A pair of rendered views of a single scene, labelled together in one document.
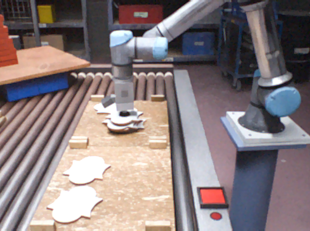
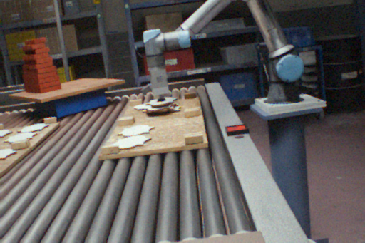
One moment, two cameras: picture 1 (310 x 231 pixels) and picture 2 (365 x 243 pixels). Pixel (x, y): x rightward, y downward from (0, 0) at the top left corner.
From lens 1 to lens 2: 0.79 m
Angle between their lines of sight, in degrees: 13
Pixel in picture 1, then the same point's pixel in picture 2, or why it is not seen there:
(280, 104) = (287, 69)
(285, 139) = (303, 104)
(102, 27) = (127, 84)
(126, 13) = not seen: hidden behind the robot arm
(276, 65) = (278, 38)
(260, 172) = (291, 142)
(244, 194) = (281, 169)
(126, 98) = (162, 83)
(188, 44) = (227, 88)
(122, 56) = (155, 48)
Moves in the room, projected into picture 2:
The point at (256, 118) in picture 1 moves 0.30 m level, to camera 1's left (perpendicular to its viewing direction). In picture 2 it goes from (277, 93) to (211, 102)
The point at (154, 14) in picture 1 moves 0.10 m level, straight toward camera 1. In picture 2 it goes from (184, 60) to (184, 60)
